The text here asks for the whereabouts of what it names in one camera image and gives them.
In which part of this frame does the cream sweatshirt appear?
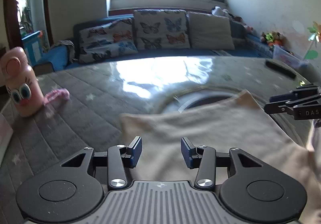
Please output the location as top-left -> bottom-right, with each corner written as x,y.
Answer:
120,90 -> 320,223

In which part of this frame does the black remote control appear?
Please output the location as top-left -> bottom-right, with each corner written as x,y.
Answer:
265,60 -> 297,79

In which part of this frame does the clear plastic storage bin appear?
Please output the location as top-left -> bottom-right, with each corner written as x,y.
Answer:
273,45 -> 309,70

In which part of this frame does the plush toys pile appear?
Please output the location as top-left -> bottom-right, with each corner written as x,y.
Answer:
260,31 -> 284,47

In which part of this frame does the dark blue sofa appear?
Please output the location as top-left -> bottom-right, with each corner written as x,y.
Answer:
34,14 -> 273,74

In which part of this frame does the colourful paper pinwheel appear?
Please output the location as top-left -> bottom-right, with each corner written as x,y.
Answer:
303,21 -> 320,60

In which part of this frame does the plain beige cushion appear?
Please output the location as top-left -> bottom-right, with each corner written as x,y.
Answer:
188,12 -> 235,50

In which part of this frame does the white plush toy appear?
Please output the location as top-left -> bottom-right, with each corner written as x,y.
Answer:
212,6 -> 229,17

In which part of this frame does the white tissue box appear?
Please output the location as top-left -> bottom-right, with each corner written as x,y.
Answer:
0,115 -> 13,165

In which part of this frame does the blue blanket on sofa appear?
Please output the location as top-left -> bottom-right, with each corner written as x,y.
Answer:
37,40 -> 75,71

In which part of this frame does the butterfly cushion left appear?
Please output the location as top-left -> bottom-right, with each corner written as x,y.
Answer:
78,18 -> 138,63

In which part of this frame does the butterfly cushion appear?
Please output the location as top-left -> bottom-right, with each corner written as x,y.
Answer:
133,9 -> 190,50
78,18 -> 138,63

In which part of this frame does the pink cartoon water bottle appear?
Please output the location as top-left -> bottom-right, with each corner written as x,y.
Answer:
1,47 -> 44,117

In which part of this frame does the butterfly cushion middle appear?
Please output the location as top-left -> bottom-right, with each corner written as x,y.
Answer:
133,9 -> 190,50

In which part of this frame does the dark wooden door frame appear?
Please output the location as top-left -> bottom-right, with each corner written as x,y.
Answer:
3,0 -> 54,49

